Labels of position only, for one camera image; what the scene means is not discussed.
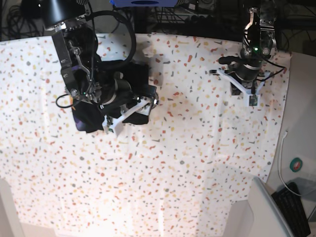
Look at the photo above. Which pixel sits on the green tape roll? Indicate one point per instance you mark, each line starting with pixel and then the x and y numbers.
pixel 296 165

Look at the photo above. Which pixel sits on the grey laptop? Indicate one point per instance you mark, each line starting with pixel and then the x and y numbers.
pixel 268 221

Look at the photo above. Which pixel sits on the black t-shirt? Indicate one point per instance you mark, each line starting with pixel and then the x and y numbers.
pixel 87 116

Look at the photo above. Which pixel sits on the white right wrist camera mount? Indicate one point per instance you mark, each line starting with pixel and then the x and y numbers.
pixel 126 116

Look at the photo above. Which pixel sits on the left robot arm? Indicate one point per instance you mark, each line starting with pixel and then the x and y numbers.
pixel 258 42

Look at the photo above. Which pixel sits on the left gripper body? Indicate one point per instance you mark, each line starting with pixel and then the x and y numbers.
pixel 245 70

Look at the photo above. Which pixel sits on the terrazzo patterned tablecloth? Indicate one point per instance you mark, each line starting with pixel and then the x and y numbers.
pixel 176 176

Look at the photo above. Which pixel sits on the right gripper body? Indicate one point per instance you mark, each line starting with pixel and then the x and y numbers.
pixel 116 90

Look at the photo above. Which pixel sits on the black keyboard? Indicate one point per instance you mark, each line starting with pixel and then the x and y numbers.
pixel 292 209

